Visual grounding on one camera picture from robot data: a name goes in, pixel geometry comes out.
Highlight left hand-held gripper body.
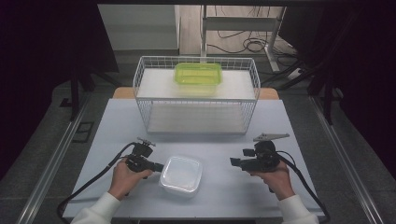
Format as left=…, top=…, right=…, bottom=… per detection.
left=125, top=137, right=157, bottom=174

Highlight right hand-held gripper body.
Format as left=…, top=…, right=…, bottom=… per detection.
left=247, top=133, right=290, bottom=173

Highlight clear plastic container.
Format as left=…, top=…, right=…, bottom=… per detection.
left=158, top=155, right=204, bottom=198

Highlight white wire rack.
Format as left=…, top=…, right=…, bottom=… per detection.
left=133, top=55, right=262, bottom=135

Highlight green lidded plastic container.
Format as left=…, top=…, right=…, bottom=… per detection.
left=173, top=62, right=224, bottom=96

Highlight person's left hand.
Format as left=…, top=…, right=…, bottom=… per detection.
left=107, top=159, right=154, bottom=202

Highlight person's right hand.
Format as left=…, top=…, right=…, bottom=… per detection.
left=249, top=161, right=296, bottom=202

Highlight black stand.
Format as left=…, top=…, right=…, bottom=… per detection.
left=261, top=59, right=335, bottom=126
left=68, top=66, right=120, bottom=123

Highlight white power strip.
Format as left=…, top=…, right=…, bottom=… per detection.
left=287, top=67, right=303, bottom=81

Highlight dark curtain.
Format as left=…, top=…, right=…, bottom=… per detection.
left=0, top=0, right=120, bottom=180
left=278, top=4, right=396, bottom=171

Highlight white cabinet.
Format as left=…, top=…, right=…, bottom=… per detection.
left=97, top=4, right=182, bottom=52

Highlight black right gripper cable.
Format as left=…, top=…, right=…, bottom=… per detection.
left=275, top=150, right=332, bottom=224

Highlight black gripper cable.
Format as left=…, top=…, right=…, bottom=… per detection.
left=275, top=150, right=332, bottom=224
left=56, top=142, right=138, bottom=224

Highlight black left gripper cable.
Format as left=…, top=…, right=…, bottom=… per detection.
left=56, top=142, right=138, bottom=224

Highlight metal floor rail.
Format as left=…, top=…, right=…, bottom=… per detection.
left=308, top=95, right=385, bottom=224
left=15, top=91, right=92, bottom=224

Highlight black floor cables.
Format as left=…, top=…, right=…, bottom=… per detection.
left=206, top=6, right=298, bottom=54

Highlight white desk frame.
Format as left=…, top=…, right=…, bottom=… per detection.
left=200, top=5, right=288, bottom=73

